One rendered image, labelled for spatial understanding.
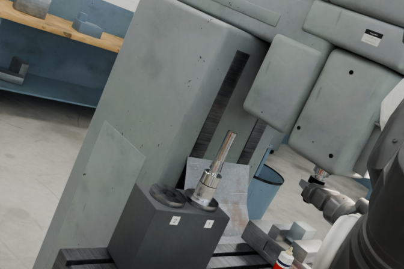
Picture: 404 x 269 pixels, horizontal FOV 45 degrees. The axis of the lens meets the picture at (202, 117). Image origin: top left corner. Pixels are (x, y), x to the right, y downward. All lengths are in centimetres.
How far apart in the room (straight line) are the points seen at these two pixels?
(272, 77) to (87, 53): 441
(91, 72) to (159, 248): 481
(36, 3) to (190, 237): 384
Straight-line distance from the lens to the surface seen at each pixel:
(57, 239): 209
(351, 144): 135
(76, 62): 575
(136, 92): 176
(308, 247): 153
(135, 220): 115
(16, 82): 491
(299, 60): 144
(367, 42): 135
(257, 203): 375
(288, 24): 152
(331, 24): 142
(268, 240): 157
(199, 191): 120
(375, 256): 61
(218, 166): 118
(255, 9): 161
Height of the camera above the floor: 158
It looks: 12 degrees down
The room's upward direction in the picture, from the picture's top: 24 degrees clockwise
